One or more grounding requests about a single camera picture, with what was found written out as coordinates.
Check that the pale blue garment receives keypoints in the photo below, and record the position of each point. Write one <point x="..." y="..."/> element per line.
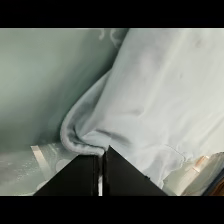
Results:
<point x="150" y="100"/>

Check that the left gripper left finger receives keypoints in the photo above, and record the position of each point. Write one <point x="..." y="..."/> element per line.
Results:
<point x="78" y="176"/>

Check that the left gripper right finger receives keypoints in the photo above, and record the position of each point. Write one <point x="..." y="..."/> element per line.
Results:
<point x="125" y="176"/>

